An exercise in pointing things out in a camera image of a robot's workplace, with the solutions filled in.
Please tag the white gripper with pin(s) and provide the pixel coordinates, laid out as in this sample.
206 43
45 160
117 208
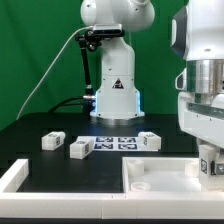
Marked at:
206 122

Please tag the white square tabletop part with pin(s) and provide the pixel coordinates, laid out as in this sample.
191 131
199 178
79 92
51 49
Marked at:
160 174

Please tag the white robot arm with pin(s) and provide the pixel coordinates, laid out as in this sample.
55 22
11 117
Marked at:
197 37

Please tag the tag marker sheet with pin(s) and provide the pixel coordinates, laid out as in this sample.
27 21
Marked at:
112 143

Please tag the white U-shaped fence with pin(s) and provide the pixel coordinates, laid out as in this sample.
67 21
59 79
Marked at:
131 205

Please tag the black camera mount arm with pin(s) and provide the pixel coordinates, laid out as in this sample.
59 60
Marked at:
87 66

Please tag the grey camera on mount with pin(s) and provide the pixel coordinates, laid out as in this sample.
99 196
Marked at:
108 30

